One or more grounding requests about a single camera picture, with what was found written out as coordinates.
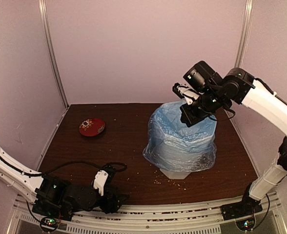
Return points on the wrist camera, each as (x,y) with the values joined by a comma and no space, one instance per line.
(103,178)
(184,92)

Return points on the blue plastic trash bag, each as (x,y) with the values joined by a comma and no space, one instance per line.
(174,147)

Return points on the right aluminium corner post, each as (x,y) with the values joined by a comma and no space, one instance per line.
(243,46)

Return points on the aluminium front rail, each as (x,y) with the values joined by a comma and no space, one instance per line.
(188,218)

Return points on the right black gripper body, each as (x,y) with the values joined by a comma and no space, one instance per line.
(198,114)

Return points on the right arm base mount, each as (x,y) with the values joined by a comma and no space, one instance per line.
(243,214)

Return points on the aluminium corner post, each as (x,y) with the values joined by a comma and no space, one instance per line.
(243,46)
(52,56)

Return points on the left aluminium corner post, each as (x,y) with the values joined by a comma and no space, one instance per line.
(52,56)

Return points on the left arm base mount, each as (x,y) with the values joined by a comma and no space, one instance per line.
(49,218)

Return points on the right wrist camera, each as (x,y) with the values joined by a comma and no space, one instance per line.
(184,92)

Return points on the red patterned plate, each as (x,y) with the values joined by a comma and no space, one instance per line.
(91,127)

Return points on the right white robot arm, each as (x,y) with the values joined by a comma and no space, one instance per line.
(206,92)

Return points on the white faceted trash bin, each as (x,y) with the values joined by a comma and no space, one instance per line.
(175,175)

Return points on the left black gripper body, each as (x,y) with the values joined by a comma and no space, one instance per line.
(107,208)

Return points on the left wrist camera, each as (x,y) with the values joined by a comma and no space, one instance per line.
(103,178)

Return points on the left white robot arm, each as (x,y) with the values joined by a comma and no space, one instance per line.
(52,196)

